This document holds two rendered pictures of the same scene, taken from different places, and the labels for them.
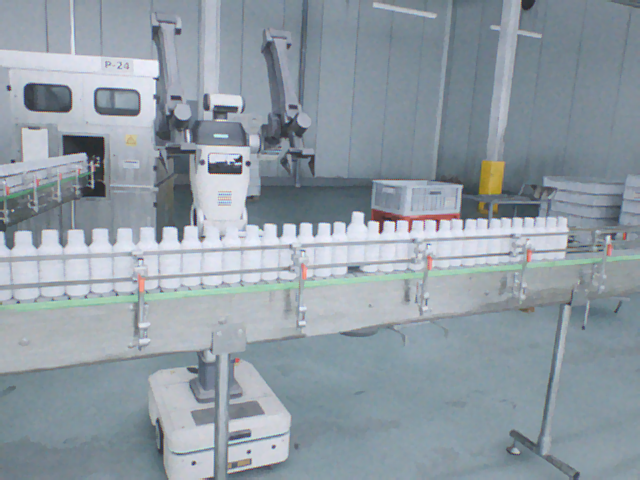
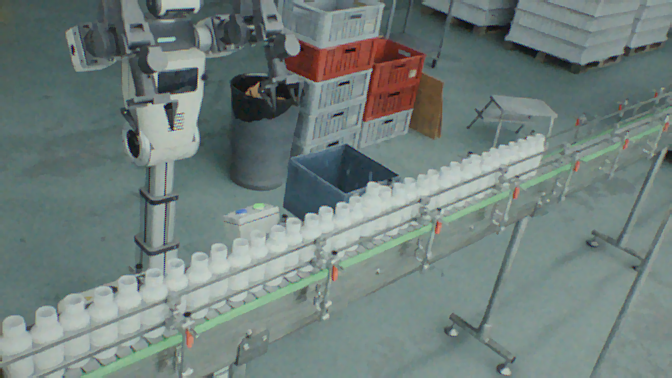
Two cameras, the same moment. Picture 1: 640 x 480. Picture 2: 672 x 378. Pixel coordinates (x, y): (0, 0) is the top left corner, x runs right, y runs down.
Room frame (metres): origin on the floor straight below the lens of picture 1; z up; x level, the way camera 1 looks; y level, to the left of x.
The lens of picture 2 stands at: (0.15, 0.61, 2.09)
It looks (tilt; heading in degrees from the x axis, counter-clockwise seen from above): 28 degrees down; 338
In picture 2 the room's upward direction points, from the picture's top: 10 degrees clockwise
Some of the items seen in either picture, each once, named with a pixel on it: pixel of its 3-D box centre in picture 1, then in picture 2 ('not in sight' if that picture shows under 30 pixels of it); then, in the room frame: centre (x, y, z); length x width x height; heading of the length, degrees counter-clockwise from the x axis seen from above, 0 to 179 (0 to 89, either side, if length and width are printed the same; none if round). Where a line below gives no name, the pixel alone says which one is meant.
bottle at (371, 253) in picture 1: (370, 246); (379, 212); (1.72, -0.19, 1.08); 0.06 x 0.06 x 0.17
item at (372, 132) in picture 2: not in sight; (367, 118); (4.61, -1.36, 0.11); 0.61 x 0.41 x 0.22; 120
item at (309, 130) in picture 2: not in sight; (315, 111); (4.20, -0.79, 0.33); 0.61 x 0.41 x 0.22; 123
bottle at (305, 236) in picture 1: (304, 250); (321, 234); (1.62, 0.03, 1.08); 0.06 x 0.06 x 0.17
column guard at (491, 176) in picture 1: (490, 187); not in sight; (11.30, -3.65, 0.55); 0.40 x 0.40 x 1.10; 27
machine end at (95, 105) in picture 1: (105, 166); not in sight; (5.55, 2.22, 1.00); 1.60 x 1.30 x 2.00; 9
